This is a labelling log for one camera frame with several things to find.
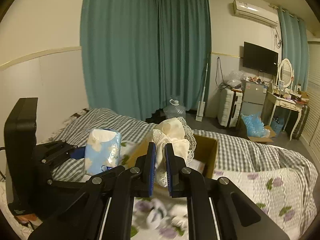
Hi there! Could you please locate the white suitcase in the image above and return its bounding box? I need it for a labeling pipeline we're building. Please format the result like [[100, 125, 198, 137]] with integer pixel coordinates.
[[217, 88, 242, 128]]

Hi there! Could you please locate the grey checked blanket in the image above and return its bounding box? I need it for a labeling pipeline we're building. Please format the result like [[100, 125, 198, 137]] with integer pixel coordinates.
[[51, 108, 318, 215]]

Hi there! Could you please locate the white sock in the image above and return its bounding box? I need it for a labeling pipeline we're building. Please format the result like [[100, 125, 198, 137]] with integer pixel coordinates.
[[169, 204, 188, 231]]

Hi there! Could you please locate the silver mini fridge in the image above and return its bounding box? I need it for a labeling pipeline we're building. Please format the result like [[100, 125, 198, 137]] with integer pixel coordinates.
[[240, 80, 267, 116]]

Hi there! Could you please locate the large teal curtain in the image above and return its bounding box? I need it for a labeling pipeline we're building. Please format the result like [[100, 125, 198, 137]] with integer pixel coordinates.
[[80, 0, 211, 120]]

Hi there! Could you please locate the brown cardboard box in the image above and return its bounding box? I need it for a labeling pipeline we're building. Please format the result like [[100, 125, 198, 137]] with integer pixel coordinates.
[[124, 135, 219, 178]]

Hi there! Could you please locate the white dressing table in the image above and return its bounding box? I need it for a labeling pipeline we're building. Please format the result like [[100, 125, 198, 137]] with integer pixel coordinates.
[[261, 89, 310, 140]]

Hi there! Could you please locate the white sock ball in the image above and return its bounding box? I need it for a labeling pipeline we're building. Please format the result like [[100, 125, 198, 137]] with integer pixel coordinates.
[[146, 198, 167, 229]]

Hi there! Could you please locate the black wall television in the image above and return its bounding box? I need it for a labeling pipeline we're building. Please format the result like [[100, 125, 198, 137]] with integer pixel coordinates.
[[242, 42, 278, 76]]

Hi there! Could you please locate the clear plastic bag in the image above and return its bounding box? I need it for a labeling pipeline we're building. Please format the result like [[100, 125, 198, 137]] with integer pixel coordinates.
[[225, 70, 247, 88]]

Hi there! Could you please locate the white flat mop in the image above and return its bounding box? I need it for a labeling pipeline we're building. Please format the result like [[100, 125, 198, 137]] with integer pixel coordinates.
[[195, 58, 209, 122]]

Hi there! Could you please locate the clear water jug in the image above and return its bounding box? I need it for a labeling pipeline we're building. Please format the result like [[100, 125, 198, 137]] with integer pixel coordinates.
[[163, 98, 186, 119]]

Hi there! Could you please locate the white oval vanity mirror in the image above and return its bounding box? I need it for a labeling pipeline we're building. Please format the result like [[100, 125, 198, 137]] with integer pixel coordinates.
[[277, 59, 294, 88]]

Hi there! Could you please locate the blue floral tissue pack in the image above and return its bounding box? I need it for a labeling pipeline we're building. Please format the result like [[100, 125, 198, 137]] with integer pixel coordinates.
[[85, 128, 121, 176]]

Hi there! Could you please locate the cardboard box blue plastic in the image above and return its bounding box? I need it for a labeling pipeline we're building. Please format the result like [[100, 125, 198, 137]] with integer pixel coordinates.
[[237, 114, 276, 144]]

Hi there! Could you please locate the cream lace fabric bundle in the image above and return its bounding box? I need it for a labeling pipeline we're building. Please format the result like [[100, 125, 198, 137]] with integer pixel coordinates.
[[151, 117, 196, 187]]

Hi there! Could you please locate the teal window curtain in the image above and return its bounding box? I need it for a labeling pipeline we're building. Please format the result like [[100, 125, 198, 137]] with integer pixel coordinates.
[[278, 7, 309, 91]]

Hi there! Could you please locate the white air conditioner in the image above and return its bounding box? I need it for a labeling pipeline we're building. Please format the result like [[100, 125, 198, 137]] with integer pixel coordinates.
[[233, 0, 279, 27]]

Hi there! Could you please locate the white floral quilt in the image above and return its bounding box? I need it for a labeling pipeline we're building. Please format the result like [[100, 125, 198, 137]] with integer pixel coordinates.
[[0, 139, 317, 240]]

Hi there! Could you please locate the blue plastic basket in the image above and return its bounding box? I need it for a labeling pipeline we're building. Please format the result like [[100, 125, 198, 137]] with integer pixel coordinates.
[[270, 117, 284, 134]]

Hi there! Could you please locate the white wardrobe door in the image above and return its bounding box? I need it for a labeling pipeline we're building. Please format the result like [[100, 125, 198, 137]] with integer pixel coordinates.
[[302, 41, 320, 157]]

